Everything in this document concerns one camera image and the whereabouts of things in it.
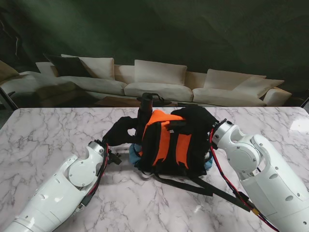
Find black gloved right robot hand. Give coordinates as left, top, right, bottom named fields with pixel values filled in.
left=170, top=106, right=219, bottom=138

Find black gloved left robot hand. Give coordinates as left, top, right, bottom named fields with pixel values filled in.
left=101, top=116, right=143, bottom=147

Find black folding umbrella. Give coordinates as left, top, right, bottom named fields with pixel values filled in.
left=135, top=92, right=165, bottom=143

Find orange and blue backpack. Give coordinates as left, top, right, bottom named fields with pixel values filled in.
left=128, top=110, right=253, bottom=213

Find cream sofa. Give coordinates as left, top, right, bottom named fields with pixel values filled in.
left=0, top=54, right=293, bottom=107

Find dark brown cushion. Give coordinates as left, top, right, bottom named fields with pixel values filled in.
left=43, top=54, right=92, bottom=78

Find red black left arm cable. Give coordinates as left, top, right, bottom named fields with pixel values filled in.
left=77, top=144, right=112, bottom=211

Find red black arm cable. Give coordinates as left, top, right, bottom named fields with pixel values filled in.
left=77, top=144, right=112, bottom=211
left=207, top=128, right=281, bottom=232

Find red black right arm cable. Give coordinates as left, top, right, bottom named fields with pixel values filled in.
left=207, top=128, right=281, bottom=232

